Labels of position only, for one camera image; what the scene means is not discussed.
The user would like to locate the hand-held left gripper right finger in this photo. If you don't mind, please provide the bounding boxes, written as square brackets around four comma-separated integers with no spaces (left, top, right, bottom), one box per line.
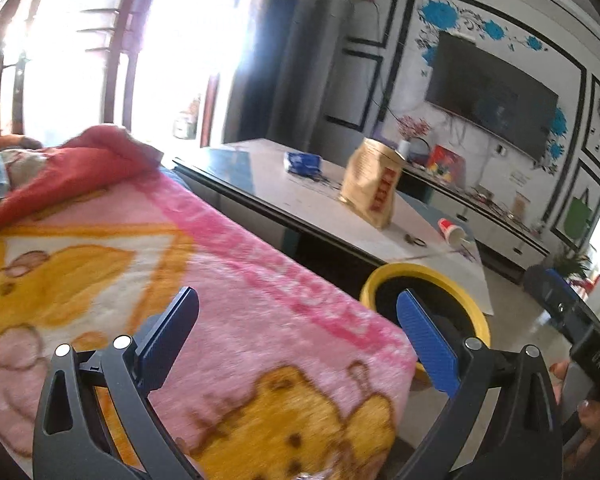
[396,288,563,480]

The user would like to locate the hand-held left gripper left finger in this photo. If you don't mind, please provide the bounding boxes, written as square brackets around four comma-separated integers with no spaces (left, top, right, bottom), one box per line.
[32,286,201,480]

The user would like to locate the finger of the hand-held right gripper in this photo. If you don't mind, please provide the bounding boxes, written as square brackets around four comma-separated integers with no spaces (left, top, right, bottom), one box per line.
[542,267,579,318]

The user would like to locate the yellow round bin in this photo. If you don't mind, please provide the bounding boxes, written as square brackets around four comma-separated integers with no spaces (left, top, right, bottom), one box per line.
[359,262,492,387]

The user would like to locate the person's right hand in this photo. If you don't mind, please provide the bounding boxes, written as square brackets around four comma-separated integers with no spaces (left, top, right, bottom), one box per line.
[552,360,600,461]

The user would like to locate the green potted plant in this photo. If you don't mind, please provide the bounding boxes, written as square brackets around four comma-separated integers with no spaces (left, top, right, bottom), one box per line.
[550,247,594,281]

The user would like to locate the pink cartoon printed blanket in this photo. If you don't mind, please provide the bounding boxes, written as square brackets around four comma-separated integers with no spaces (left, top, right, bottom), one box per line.
[0,167,418,480]

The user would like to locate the white television cabinet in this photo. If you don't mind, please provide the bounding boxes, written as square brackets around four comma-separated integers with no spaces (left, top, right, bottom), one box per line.
[405,162,551,274]

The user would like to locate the red paper cup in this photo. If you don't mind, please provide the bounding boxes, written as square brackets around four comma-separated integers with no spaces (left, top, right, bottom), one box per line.
[437,217,468,247]

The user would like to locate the tan paper bag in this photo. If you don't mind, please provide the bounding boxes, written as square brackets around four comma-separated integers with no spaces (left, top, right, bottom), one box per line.
[340,137,406,231]

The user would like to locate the red picture box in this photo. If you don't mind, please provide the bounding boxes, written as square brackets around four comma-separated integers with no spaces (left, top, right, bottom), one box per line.
[426,145,466,179]

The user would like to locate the round black framed ornament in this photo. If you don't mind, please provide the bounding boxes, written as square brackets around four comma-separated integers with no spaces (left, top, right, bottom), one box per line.
[410,136,431,166]

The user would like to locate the red quilt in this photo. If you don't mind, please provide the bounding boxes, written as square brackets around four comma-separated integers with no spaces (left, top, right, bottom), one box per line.
[0,125,163,233]

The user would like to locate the glass top coffee table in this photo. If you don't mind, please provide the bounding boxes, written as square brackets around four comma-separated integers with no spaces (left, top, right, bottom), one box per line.
[172,139,493,316]

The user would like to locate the metal buckets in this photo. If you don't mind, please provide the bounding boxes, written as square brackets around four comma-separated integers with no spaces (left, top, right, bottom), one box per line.
[174,112,196,140]

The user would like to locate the red flowers in white vase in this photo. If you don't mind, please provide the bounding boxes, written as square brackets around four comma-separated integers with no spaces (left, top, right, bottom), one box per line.
[395,115,431,157]

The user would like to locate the blue packet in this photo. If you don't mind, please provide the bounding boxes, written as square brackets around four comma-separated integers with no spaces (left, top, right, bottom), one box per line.
[286,151,322,177]

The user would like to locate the balcony potted plant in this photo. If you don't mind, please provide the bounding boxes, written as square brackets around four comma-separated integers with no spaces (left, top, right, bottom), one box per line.
[187,95,201,139]

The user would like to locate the brown cushion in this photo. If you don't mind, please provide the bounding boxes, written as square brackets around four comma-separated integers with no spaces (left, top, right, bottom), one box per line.
[0,135,44,154]

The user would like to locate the grey standing air conditioner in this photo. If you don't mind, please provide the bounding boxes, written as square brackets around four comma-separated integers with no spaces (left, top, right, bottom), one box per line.
[280,0,353,143]

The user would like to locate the dark curtain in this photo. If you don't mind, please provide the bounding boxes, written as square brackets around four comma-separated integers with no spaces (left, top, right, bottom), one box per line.
[220,0,311,148]

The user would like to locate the green bag wall picture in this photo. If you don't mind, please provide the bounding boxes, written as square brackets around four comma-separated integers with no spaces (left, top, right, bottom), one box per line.
[562,187,594,239]

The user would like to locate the black wall television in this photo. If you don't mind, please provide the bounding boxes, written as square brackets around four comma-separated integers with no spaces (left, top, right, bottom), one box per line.
[425,30,558,163]

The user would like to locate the blue flower wall decal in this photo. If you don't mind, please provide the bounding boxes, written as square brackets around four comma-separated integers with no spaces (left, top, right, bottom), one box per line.
[415,0,568,176]

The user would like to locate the brown sliding door frame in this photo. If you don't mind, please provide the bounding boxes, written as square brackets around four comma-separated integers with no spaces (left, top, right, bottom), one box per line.
[0,0,241,151]

